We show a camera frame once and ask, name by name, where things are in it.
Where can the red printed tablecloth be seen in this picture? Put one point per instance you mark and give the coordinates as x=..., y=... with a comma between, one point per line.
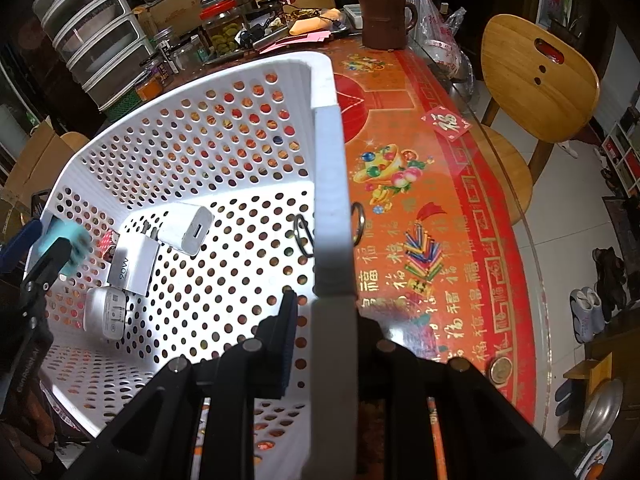
x=425, y=210

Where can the white perforated plastic basket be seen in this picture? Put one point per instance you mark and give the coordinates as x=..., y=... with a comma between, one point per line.
x=225, y=160

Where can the rounded white charger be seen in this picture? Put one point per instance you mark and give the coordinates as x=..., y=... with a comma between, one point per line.
x=106, y=312

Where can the empty glass jar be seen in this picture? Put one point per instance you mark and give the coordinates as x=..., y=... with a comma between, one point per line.
x=185, y=54

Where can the grey slippers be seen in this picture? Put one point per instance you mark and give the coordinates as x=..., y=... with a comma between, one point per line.
x=587, y=312

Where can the pickle jar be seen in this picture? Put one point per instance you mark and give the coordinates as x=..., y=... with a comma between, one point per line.
x=225, y=32

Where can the white cube charger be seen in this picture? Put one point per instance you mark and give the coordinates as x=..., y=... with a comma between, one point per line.
x=185, y=230

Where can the teal charger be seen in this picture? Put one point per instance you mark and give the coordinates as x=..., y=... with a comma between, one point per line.
x=75, y=245

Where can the red square sticker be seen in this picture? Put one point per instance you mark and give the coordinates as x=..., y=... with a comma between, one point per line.
x=446, y=124

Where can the coin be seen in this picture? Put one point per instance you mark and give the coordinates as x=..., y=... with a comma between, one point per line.
x=500, y=371

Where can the wooden chair with red cutout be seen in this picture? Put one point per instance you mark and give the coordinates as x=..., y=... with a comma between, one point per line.
x=540, y=105

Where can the person's left hand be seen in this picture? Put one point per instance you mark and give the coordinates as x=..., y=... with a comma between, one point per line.
x=30, y=420

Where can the metal basin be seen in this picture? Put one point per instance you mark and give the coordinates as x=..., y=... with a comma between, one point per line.
x=602, y=410

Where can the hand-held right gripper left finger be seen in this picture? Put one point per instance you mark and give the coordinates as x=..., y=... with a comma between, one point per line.
x=286, y=350

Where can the open cardboard box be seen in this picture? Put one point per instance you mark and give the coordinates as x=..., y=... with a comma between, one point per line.
x=25, y=170

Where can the clear plastic bag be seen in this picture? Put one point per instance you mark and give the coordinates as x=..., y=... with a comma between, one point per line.
x=440, y=30

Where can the green woven base basket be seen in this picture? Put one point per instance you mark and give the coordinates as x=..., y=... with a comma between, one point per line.
x=127, y=102

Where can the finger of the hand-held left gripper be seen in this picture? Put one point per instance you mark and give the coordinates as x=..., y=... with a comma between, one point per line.
x=20, y=241
x=47, y=266

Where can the tiered clear food storage tower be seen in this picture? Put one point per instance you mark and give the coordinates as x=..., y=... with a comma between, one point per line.
x=95, y=30

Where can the small white box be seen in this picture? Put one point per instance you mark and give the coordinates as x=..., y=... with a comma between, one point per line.
x=354, y=15

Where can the pink paper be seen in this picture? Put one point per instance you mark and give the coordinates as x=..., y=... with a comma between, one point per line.
x=305, y=37

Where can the brown mug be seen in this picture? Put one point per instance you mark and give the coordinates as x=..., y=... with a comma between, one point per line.
x=385, y=20

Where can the storage shelf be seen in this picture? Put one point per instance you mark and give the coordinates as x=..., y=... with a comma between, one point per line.
x=622, y=145

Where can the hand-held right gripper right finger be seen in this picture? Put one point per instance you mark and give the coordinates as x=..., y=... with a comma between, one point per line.
x=400, y=375

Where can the black shoes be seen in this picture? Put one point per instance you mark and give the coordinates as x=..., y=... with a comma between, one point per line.
x=609, y=272

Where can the small orange jam jar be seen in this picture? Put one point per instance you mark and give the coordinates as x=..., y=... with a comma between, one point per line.
x=148, y=86

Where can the low wooden stool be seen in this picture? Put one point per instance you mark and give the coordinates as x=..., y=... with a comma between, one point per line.
x=590, y=365

